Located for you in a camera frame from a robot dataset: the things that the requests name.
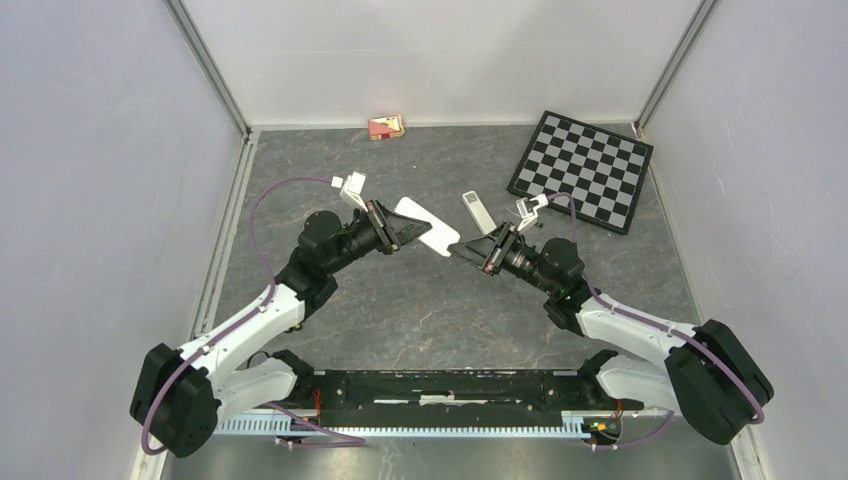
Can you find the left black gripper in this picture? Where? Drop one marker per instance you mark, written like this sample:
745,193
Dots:
389,227

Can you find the white cable duct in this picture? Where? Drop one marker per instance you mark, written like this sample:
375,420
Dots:
276,424

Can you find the red yellow small box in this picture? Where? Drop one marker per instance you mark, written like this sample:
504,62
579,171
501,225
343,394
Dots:
386,127

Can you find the black white chessboard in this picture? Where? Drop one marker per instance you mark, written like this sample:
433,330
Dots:
601,170

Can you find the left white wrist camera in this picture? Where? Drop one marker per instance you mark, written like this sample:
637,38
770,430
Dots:
350,189

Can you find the slim white remote control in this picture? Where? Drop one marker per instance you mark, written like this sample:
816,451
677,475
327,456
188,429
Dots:
478,212

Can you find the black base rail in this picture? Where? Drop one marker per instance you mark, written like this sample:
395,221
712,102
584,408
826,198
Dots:
449,398

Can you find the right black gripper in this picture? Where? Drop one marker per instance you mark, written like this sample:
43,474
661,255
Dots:
489,251

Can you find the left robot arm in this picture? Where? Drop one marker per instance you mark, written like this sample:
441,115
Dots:
184,393

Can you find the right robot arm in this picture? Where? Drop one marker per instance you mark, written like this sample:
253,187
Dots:
702,372

